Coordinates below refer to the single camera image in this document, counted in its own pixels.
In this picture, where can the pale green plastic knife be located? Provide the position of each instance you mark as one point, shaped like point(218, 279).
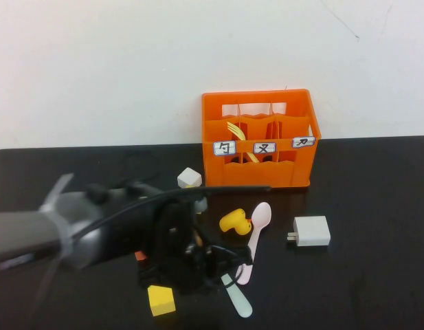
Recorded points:
point(240, 302)

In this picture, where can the paper label marked fork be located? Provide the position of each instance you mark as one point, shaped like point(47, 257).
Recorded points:
point(265, 148)

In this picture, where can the paper label marked knife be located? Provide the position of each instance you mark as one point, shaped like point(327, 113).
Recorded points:
point(303, 142)

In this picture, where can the yellow rubber duck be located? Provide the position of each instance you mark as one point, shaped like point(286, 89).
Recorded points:
point(232, 221)

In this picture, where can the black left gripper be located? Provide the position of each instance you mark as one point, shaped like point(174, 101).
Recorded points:
point(174, 247)

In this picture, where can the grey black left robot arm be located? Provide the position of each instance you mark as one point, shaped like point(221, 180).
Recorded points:
point(33, 230)

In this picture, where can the yellow plastic fork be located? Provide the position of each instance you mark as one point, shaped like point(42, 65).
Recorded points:
point(236, 132)

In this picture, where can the white USB wall charger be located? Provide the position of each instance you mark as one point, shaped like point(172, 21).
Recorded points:
point(313, 231)

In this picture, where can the white foam cube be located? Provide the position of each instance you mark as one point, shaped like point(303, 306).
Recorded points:
point(189, 177)

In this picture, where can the orange foam cube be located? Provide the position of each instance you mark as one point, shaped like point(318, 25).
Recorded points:
point(140, 256)

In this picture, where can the paper label marked spoon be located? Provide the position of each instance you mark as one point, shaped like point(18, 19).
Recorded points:
point(225, 148)

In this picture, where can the pink plastic spoon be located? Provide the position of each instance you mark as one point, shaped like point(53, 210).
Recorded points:
point(261, 213)

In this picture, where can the orange plastic cutlery holder crate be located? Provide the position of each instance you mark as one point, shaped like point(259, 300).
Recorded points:
point(284, 172)

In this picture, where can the white zip tie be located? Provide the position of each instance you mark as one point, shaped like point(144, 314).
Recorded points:
point(55, 194)

